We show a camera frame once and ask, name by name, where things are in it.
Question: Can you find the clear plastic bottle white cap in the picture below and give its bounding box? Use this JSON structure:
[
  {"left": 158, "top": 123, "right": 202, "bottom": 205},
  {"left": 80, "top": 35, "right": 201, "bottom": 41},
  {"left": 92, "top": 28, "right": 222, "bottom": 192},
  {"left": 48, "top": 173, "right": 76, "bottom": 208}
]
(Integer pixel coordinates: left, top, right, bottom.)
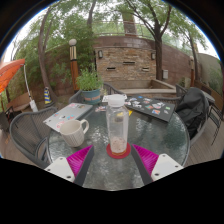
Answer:
[{"left": 105, "top": 93, "right": 130, "bottom": 156}]

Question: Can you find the wooden lamp post white globe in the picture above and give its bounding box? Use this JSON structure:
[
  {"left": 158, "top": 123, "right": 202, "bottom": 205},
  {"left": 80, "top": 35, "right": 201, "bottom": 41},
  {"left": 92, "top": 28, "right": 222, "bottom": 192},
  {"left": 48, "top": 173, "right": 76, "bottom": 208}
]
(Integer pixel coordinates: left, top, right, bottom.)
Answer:
[
  {"left": 189, "top": 55, "right": 196, "bottom": 88},
  {"left": 68, "top": 38, "right": 80, "bottom": 93}
]

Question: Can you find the grey mesh patio chair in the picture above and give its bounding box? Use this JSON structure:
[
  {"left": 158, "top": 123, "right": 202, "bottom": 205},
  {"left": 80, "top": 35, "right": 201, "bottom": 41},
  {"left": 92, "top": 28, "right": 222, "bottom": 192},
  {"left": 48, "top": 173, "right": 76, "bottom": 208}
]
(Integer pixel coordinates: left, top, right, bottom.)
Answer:
[
  {"left": 68, "top": 82, "right": 126, "bottom": 105},
  {"left": 9, "top": 106, "right": 59, "bottom": 169},
  {"left": 174, "top": 84, "right": 211, "bottom": 148}
]

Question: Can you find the group of dark patio chairs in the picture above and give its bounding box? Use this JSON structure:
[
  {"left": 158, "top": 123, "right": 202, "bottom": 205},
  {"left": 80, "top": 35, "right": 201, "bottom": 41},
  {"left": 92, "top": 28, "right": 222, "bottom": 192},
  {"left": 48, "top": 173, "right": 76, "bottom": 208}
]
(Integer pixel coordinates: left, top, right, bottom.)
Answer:
[{"left": 199, "top": 83, "right": 224, "bottom": 146}]

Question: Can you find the black backpack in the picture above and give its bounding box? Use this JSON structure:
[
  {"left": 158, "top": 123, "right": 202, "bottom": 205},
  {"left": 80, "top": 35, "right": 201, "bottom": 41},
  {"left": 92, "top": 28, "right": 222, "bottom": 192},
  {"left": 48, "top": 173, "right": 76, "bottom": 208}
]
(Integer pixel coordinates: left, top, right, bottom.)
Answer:
[{"left": 175, "top": 87, "right": 208, "bottom": 139}]

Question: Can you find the leaning thin-trunked tree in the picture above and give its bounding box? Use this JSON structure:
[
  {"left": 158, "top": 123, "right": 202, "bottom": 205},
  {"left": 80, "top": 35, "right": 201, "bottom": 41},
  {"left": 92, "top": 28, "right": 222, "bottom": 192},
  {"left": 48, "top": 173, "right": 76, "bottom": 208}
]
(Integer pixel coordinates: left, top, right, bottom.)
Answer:
[{"left": 13, "top": 0, "right": 101, "bottom": 103}]

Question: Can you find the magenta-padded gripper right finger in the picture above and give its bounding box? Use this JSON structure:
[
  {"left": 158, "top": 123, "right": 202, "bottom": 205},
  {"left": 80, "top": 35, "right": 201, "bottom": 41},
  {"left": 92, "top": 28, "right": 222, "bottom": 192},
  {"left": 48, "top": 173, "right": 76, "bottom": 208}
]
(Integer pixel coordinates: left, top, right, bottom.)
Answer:
[{"left": 130, "top": 143, "right": 185, "bottom": 186}]

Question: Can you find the green plant in teal pot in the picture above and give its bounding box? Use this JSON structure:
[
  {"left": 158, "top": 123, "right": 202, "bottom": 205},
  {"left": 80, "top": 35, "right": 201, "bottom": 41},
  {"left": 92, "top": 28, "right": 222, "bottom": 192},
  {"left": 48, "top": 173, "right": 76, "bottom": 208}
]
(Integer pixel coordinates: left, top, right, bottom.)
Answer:
[{"left": 75, "top": 68, "right": 104, "bottom": 105}]

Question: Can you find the orange canopy with white pole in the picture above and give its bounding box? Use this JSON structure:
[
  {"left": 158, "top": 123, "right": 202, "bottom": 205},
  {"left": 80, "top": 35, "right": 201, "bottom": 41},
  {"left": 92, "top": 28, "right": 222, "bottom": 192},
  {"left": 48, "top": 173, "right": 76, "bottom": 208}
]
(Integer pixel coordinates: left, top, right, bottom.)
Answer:
[{"left": 0, "top": 58, "right": 39, "bottom": 113}]

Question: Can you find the wooden bench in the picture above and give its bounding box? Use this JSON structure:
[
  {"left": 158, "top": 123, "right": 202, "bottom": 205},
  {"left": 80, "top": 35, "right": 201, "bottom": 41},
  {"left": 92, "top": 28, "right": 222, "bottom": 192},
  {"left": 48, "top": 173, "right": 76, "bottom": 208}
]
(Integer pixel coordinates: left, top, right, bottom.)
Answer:
[{"left": 5, "top": 91, "right": 33, "bottom": 114}]

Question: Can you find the white sticker sheet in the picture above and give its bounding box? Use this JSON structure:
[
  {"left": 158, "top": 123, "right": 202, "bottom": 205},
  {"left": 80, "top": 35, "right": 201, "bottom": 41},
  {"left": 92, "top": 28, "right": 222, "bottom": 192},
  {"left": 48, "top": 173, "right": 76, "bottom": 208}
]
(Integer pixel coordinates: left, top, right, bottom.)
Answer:
[{"left": 101, "top": 94, "right": 128, "bottom": 104}]

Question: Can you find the silver laptop with stickers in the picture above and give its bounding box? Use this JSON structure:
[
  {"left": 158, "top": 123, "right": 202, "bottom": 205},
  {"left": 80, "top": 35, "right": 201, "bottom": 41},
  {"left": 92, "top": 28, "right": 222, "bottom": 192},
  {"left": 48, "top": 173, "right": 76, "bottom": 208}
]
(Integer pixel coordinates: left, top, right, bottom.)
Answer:
[{"left": 42, "top": 102, "right": 94, "bottom": 133}]

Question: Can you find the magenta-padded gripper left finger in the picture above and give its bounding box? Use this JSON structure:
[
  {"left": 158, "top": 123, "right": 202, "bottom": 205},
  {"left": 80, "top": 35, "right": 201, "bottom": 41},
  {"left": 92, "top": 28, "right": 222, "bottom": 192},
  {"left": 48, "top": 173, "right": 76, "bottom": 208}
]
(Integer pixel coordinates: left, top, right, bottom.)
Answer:
[{"left": 44, "top": 144, "right": 96, "bottom": 187}]

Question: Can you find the white ribbed ceramic mug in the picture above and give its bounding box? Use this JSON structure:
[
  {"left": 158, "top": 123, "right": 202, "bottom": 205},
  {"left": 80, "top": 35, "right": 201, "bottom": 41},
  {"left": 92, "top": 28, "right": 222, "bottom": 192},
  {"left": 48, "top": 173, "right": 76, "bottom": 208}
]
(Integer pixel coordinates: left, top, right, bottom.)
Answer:
[{"left": 59, "top": 118, "right": 90, "bottom": 148}]

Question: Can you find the large dark-trunked tree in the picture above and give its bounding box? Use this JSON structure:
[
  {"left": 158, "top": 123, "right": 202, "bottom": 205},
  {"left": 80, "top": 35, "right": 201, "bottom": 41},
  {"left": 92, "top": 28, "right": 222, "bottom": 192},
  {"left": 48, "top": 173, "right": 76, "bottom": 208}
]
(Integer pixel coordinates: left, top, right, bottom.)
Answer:
[{"left": 116, "top": 0, "right": 208, "bottom": 82}]

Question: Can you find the yellow blue striped cone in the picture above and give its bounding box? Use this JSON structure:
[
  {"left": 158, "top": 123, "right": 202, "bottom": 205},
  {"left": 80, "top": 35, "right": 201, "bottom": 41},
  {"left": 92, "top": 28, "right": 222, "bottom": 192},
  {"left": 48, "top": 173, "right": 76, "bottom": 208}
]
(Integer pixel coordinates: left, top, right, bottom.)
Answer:
[{"left": 43, "top": 86, "right": 53, "bottom": 105}]

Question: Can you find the flat round red coaster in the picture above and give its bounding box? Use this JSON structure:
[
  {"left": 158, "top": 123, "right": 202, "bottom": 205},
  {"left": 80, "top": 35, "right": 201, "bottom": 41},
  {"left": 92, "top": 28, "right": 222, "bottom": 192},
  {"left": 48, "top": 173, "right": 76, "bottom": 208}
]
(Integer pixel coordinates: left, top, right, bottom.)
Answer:
[{"left": 105, "top": 142, "right": 132, "bottom": 160}]

